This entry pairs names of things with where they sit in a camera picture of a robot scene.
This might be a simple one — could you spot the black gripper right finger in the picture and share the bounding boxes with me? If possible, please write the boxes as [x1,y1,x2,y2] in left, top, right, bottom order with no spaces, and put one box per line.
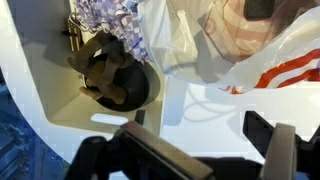
[242,110,320,180]

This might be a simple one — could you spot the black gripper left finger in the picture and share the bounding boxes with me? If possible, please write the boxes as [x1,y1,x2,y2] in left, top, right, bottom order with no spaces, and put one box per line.
[64,120,215,180]

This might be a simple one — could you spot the brown stuffed animal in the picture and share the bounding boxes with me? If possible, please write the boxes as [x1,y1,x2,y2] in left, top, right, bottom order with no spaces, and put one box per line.
[67,30,135,105]

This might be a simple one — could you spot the black whiteboard eraser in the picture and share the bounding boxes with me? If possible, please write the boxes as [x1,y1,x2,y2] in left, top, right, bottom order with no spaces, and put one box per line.
[244,0,277,20]

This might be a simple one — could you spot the black round bowl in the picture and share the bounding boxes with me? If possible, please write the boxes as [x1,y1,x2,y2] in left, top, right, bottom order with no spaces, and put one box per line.
[83,53,151,113]

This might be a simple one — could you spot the white plastic bag red print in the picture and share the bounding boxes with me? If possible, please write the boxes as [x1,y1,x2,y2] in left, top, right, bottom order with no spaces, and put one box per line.
[137,0,320,96]

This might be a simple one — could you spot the white plastic bin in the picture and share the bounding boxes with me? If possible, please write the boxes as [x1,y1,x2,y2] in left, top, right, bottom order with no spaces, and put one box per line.
[0,0,188,143]

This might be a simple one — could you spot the purple checkered cloth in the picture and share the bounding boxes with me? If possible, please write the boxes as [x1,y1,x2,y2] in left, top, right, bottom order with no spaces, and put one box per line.
[71,0,152,63]

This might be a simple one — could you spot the small dark metal clip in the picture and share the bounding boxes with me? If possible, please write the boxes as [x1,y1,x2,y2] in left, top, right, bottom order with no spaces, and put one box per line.
[61,13,85,53]

